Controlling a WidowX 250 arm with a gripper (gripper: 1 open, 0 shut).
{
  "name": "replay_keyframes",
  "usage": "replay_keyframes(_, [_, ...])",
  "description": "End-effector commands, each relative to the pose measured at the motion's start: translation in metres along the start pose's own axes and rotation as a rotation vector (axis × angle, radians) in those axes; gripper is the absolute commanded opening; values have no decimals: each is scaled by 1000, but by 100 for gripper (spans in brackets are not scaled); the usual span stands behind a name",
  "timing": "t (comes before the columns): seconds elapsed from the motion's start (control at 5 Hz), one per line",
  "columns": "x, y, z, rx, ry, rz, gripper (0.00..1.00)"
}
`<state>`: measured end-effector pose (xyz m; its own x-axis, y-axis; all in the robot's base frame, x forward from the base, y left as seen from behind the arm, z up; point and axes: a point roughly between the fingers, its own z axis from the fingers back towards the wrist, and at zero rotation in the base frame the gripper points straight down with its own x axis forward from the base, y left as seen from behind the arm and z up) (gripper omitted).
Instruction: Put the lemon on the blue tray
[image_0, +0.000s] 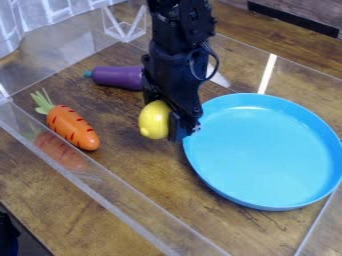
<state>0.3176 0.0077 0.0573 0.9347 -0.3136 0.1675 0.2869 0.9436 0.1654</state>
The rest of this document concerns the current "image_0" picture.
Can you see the white curtain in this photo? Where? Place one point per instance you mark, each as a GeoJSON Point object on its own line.
{"type": "Point", "coordinates": [26, 15]}

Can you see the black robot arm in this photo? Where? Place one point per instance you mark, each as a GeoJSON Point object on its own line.
{"type": "Point", "coordinates": [183, 24]}

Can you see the purple toy eggplant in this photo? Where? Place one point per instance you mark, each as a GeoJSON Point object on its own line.
{"type": "Point", "coordinates": [116, 76]}

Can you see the orange toy carrot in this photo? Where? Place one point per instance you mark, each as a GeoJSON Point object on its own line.
{"type": "Point", "coordinates": [66, 122]}

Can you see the clear acrylic enclosure wall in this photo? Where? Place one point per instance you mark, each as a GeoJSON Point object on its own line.
{"type": "Point", "coordinates": [127, 200]}

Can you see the blue round tray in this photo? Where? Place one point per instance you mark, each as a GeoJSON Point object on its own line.
{"type": "Point", "coordinates": [265, 152]}

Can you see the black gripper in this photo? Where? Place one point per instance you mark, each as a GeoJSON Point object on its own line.
{"type": "Point", "coordinates": [171, 80]}

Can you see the yellow toy lemon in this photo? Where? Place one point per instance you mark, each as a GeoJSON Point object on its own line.
{"type": "Point", "coordinates": [154, 120]}

